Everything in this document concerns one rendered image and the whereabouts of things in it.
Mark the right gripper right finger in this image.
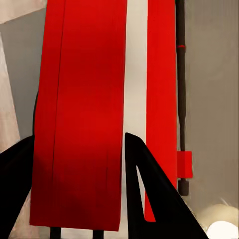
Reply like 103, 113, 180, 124
124, 132, 209, 239

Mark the radio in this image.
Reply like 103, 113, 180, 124
29, 0, 192, 239

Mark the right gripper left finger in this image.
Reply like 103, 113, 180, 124
0, 135, 35, 239

